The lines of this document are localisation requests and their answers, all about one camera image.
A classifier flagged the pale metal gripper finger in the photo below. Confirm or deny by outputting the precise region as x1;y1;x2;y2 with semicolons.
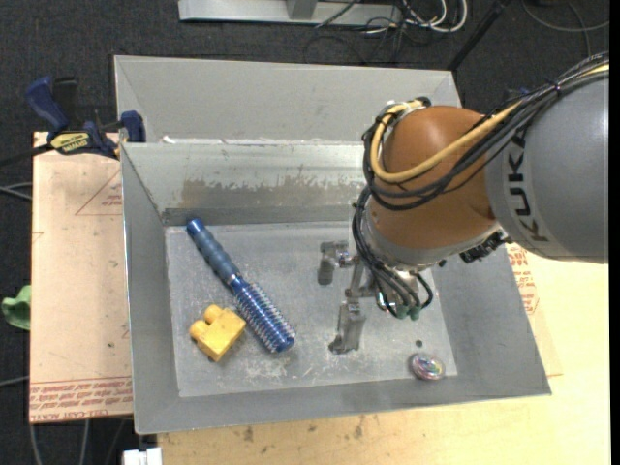
328;302;368;357
316;239;360;287

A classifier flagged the brown cardboard board red print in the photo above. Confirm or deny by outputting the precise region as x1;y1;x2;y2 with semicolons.
28;131;566;425

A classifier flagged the blue handled spiral brush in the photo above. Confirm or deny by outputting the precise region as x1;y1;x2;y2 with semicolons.
185;217;297;355

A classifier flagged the small shiny round disc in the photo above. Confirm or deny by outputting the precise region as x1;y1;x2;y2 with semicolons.
407;352;447;383

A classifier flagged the grey metal bin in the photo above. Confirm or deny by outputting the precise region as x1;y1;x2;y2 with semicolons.
113;54;552;436

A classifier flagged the yellow toy building block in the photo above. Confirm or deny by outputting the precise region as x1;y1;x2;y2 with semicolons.
188;303;248;363

